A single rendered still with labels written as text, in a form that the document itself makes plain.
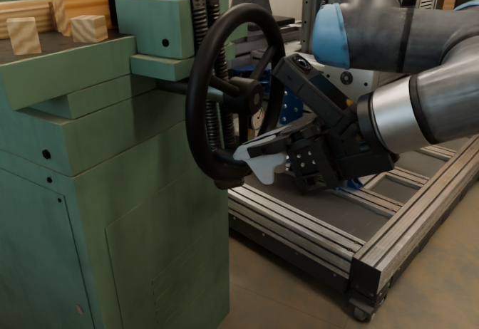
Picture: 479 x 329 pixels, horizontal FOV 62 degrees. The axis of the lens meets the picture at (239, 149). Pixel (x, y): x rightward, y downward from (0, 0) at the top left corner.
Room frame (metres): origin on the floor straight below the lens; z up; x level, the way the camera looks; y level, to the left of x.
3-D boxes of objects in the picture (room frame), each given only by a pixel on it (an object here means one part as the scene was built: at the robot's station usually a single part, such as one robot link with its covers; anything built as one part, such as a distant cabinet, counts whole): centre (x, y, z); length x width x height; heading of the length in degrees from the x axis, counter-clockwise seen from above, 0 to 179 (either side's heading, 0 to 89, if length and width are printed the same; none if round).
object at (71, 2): (0.76, 0.22, 0.94); 0.23 x 0.02 x 0.07; 149
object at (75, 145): (0.87, 0.39, 0.76); 0.57 x 0.45 x 0.09; 59
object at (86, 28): (0.63, 0.23, 0.92); 0.04 x 0.04 x 0.03; 83
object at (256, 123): (0.92, -0.03, 0.65); 0.06 x 0.04 x 0.08; 149
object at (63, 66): (0.76, 0.18, 0.87); 0.61 x 0.30 x 0.06; 149
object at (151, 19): (0.72, 0.11, 0.91); 0.15 x 0.14 x 0.09; 149
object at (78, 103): (0.77, 0.23, 0.82); 0.40 x 0.21 x 0.04; 149
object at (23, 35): (0.55, 0.29, 0.92); 0.04 x 0.03 x 0.04; 26
